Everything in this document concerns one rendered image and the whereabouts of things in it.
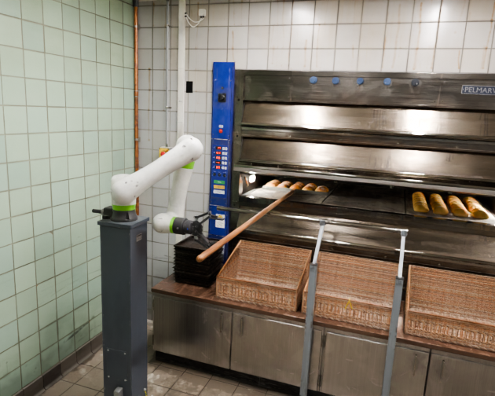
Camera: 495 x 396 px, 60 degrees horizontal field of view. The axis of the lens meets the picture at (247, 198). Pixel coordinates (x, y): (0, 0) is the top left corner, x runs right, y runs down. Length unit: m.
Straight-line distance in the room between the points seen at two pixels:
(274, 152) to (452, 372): 1.76
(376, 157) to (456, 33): 0.87
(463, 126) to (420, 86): 0.36
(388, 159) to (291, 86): 0.83
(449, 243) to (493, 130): 0.75
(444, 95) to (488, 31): 0.42
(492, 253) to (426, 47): 1.36
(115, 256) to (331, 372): 1.48
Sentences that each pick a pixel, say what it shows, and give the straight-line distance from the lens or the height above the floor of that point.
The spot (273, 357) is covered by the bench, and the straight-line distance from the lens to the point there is 2.97.
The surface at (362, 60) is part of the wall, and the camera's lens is 3.03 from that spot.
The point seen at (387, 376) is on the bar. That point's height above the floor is 0.35.
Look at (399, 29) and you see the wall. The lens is 3.04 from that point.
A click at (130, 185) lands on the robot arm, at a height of 1.43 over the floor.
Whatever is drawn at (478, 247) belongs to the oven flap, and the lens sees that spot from 3.16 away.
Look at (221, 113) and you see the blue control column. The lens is 3.21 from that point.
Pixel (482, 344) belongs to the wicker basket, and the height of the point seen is 0.61.
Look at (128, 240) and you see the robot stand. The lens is 2.39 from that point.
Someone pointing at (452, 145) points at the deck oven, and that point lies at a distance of 3.02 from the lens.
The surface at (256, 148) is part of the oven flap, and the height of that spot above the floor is 1.55.
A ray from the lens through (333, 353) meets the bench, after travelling 2.85.
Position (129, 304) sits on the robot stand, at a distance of 2.53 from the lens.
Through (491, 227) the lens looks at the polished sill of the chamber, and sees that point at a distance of 3.13.
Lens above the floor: 1.82
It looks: 12 degrees down
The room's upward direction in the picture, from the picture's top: 3 degrees clockwise
